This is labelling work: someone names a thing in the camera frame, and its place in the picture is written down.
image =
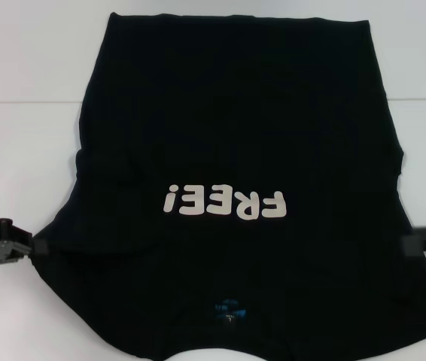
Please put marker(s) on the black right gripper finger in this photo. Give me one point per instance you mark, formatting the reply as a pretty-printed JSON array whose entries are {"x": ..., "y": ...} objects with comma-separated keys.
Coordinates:
[{"x": 412, "y": 247}]

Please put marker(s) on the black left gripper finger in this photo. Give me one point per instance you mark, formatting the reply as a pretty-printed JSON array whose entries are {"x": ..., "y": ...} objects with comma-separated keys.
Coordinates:
[{"x": 40, "y": 247}]

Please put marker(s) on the black T-shirt with FREE! print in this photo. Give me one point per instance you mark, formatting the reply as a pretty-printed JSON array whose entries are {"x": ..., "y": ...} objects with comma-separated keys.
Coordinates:
[{"x": 228, "y": 131}]

